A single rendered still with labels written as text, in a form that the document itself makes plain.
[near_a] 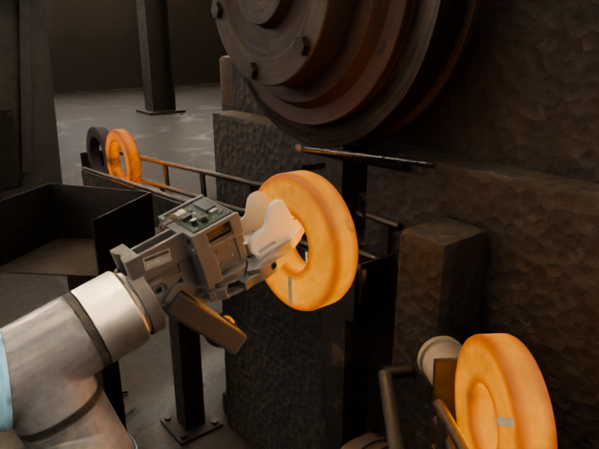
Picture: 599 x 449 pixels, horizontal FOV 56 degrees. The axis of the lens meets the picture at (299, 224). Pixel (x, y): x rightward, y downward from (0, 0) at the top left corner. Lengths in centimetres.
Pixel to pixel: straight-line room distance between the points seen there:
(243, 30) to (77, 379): 56
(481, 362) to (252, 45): 54
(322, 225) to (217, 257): 11
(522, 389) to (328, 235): 23
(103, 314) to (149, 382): 140
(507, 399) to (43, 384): 38
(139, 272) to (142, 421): 125
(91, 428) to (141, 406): 127
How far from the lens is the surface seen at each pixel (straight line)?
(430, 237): 74
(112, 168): 177
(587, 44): 78
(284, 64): 78
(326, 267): 59
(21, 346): 51
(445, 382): 65
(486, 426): 62
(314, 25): 73
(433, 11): 71
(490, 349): 54
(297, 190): 60
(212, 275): 54
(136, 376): 194
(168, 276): 55
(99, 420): 54
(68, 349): 51
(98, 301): 52
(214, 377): 189
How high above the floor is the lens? 105
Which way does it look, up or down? 19 degrees down
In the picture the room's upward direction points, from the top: straight up
